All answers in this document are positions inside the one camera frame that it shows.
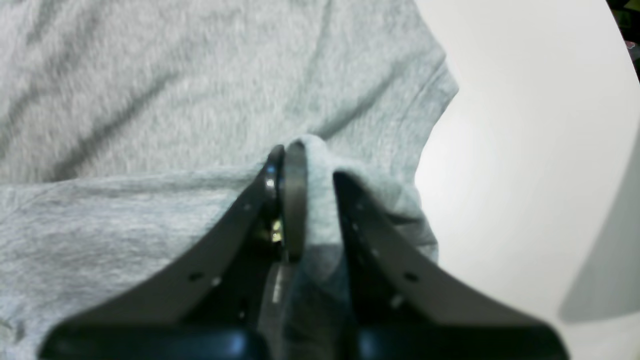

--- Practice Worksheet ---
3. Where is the grey T-shirt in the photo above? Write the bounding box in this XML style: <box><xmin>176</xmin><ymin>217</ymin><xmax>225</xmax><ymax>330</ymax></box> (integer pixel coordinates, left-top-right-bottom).
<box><xmin>1</xmin><ymin>0</ymin><xmax>458</xmax><ymax>360</ymax></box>

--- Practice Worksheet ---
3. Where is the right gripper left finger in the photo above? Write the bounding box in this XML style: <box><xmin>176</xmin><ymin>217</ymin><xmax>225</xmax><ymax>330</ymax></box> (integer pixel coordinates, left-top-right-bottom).
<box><xmin>39</xmin><ymin>144</ymin><xmax>307</xmax><ymax>360</ymax></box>

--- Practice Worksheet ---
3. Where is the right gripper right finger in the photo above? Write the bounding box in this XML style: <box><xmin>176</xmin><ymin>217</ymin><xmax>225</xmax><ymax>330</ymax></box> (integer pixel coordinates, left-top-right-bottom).
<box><xmin>333</xmin><ymin>172</ymin><xmax>570</xmax><ymax>360</ymax></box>

